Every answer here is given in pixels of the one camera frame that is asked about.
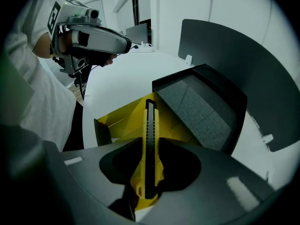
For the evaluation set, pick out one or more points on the white power strip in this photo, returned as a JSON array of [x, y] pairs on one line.
[[144, 48]]

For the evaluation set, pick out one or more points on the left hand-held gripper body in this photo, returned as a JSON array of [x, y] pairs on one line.
[[56, 20]]

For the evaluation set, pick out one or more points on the person's left hand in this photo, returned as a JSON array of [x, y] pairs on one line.
[[110, 60]]

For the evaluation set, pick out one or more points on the small dark desk partition screen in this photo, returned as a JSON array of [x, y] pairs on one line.
[[137, 34]]

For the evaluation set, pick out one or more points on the person's grey shirt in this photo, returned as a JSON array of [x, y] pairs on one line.
[[47, 90]]

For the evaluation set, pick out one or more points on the left gripper camera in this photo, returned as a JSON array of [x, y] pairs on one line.
[[93, 15]]

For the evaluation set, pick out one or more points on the person's left forearm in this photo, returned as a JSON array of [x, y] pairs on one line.
[[42, 46]]

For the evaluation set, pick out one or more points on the white partition bracket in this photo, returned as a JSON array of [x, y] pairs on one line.
[[189, 59], [267, 138]]

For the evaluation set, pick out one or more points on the glass window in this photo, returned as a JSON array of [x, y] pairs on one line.
[[140, 6]]

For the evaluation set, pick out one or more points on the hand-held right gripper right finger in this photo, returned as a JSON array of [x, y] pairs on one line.
[[211, 184]]

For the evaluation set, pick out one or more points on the large dark desk partition screen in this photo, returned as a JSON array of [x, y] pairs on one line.
[[246, 62]]

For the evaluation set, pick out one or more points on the black box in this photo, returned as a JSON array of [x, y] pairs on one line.
[[199, 107]]

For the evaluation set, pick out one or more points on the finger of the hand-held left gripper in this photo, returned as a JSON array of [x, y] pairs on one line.
[[100, 40]]

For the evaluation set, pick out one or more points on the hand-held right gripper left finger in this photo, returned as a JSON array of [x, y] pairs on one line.
[[82, 172]]

